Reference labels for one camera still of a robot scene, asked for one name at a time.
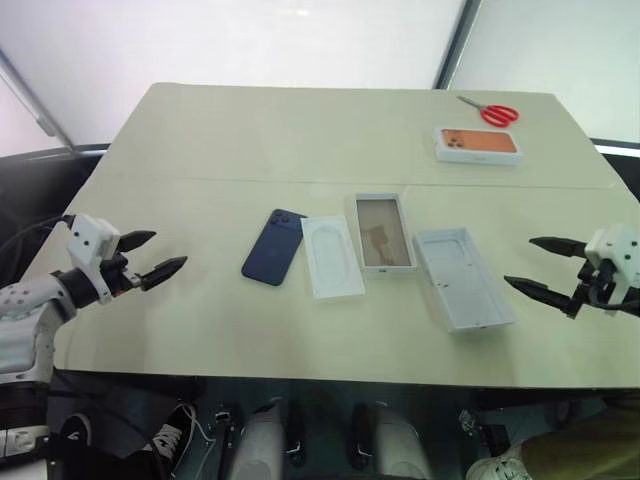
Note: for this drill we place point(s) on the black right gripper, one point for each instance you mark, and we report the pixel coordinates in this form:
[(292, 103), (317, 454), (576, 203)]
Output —
[(597, 285)]

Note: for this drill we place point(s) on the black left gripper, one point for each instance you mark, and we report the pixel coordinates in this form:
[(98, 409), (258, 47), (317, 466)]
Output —
[(117, 275)]

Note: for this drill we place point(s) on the white box lid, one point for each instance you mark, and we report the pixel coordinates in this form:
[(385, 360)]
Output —
[(465, 285)]

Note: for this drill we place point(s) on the phone box with orange print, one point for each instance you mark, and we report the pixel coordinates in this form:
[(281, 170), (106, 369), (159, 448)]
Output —
[(480, 142)]

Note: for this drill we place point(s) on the white box with brown inside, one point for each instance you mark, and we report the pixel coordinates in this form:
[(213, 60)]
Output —
[(382, 235)]

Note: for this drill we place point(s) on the dark blue smartphone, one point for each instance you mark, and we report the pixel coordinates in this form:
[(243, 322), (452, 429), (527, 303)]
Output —
[(272, 250)]

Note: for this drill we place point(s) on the white moulded insert tray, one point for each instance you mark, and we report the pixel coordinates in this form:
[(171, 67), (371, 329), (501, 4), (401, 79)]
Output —
[(330, 260)]

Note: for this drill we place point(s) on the olive trouser leg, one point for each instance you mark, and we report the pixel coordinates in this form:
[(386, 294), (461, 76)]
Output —
[(580, 450)]

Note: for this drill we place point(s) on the black sneaker with white laces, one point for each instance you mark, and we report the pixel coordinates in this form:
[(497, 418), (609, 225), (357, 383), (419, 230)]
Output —
[(167, 440)]

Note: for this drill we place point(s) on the grey metal bar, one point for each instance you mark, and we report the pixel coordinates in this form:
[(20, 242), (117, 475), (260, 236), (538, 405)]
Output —
[(35, 107)]

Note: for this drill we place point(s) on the grey rounded shape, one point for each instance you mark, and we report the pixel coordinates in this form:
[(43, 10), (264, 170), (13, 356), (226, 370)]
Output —
[(402, 442), (255, 440)]

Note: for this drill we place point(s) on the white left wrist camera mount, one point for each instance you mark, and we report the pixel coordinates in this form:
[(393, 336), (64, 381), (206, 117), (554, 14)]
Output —
[(92, 237)]

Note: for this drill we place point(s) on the dark window frame post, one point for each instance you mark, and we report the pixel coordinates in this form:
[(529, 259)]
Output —
[(457, 40)]

